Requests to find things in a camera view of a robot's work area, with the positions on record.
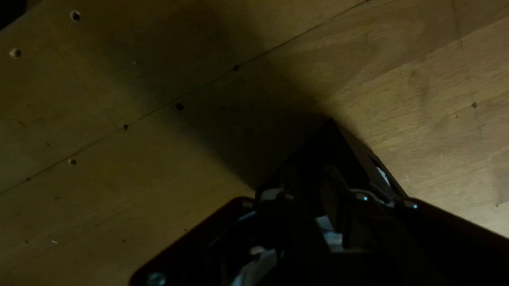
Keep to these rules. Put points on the black perforated box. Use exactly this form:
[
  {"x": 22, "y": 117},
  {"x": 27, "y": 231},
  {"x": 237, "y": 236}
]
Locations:
[{"x": 329, "y": 145}]

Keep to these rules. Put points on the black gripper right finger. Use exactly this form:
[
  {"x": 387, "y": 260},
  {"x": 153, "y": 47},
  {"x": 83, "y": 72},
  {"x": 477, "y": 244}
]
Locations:
[{"x": 363, "y": 219}]

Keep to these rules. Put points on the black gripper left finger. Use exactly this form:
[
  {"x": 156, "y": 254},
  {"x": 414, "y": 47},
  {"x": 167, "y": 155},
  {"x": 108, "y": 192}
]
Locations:
[{"x": 286, "y": 254}]

